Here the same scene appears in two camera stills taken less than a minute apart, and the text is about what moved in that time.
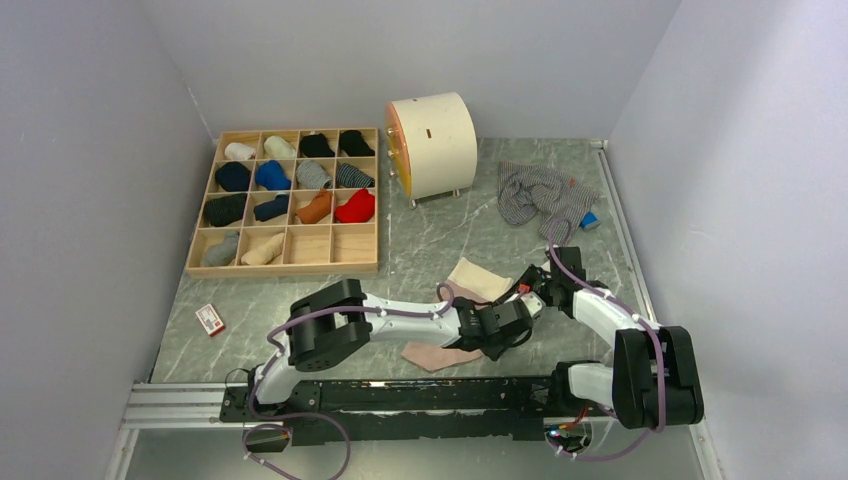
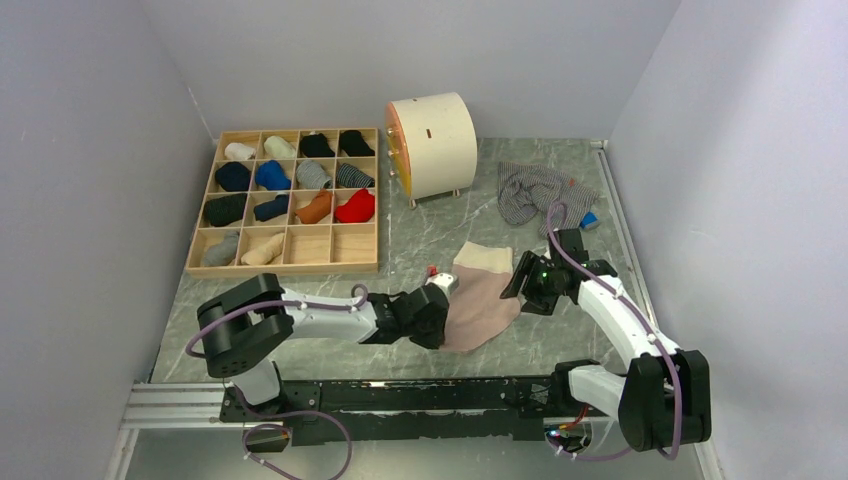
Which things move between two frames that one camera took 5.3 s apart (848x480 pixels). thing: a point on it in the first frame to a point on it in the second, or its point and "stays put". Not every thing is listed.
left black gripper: [495, 351] to [435, 339]
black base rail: [431, 410] stays put
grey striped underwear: [526, 190] stays put
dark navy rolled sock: [268, 210] stays put
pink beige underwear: [434, 358] to [475, 312]
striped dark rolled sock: [350, 176] stays put
